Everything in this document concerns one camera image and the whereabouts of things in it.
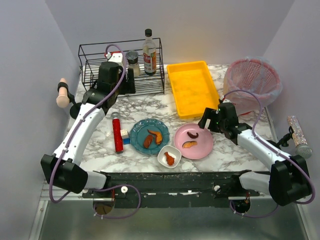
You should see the pink round plate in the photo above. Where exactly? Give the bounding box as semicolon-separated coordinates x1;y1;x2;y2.
173;123;214;160

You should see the grey cap salt grinder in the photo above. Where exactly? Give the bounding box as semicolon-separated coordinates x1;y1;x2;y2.
125;50;141;77

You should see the teal glass plate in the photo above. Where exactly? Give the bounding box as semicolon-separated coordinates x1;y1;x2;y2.
130;118;170;155

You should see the dark sauce glass bottle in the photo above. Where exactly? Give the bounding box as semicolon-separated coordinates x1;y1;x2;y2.
142;28;157;76

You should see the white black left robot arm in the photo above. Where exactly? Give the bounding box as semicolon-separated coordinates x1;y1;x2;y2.
40;61;126;203

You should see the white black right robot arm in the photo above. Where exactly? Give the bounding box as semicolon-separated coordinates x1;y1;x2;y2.
198;102;315;206

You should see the octopus tentacle toy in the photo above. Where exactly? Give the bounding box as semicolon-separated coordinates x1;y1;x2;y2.
187;131;199;139

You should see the yellow plastic tray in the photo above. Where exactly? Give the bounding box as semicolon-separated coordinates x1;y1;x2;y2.
167;61;219;119

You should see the salmon slice toy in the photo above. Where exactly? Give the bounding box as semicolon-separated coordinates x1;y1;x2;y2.
182;140;198;149

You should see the white toy brick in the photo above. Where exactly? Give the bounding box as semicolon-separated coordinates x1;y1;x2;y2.
120;129;129;139

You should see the small white square dish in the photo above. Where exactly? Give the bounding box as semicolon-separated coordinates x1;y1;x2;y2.
157;145;182;169

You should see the blue toy brick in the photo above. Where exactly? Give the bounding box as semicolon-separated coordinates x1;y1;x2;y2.
122;137;131;145

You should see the brown grilled meat toy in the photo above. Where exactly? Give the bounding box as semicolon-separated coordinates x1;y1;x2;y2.
143;134;154;149

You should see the fried chicken drumstick toy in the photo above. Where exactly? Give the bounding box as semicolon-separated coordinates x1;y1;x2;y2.
164;152;175;166

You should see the pink mesh waste basket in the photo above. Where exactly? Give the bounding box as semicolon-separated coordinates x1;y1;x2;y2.
223;57;283;115

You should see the red cylindrical can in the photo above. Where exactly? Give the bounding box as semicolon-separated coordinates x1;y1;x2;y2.
111;112;124;154

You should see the glitter microphone on stand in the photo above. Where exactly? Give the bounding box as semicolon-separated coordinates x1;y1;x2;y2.
275;115;313;159

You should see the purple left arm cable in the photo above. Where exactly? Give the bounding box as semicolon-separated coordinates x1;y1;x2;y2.
48;44;142;220

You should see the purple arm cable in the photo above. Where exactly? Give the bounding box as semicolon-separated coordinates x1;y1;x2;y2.
48;44;142;220
219;89;316;218

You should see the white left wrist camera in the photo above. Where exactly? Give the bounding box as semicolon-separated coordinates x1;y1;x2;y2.
104;51;125;67

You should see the black wire rack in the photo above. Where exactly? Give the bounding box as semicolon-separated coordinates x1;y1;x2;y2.
78;37;165;96

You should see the beige handle on black stand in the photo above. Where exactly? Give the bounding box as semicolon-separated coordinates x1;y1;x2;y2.
56;78;82;120

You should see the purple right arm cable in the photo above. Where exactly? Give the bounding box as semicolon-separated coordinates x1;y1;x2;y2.
219;89;316;218

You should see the black mounting base rail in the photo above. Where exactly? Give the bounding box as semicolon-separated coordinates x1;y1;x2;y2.
82;171;262;209

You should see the aluminium extrusion rail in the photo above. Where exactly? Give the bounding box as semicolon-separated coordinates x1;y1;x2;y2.
40;182;89;201

